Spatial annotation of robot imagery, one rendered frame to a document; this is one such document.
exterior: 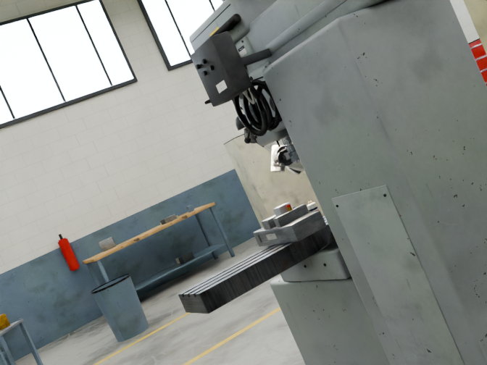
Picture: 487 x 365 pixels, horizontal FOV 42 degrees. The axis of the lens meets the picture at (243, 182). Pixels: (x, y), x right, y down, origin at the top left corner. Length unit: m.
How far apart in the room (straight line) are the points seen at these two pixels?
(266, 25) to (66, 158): 7.96
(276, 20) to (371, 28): 0.49
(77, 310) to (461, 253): 8.38
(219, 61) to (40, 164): 7.99
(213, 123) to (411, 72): 9.13
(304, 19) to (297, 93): 0.25
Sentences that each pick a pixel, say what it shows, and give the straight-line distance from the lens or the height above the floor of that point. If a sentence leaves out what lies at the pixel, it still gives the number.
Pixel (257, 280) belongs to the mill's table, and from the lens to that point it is 2.46.
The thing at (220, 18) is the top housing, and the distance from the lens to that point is 2.63.
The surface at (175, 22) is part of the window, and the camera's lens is 11.26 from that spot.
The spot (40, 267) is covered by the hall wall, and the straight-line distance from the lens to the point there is 9.90.
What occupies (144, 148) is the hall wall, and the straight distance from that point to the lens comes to 10.50.
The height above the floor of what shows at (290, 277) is 0.74.
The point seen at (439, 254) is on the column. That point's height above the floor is 0.81.
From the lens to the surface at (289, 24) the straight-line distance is 2.30.
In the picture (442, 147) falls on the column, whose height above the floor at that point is 1.09.
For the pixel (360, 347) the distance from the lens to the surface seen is 2.70.
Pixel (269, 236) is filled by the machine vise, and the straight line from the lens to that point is 2.71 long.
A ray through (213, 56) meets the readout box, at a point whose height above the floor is 1.66.
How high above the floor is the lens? 1.30
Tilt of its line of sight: 2 degrees down
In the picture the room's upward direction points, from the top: 24 degrees counter-clockwise
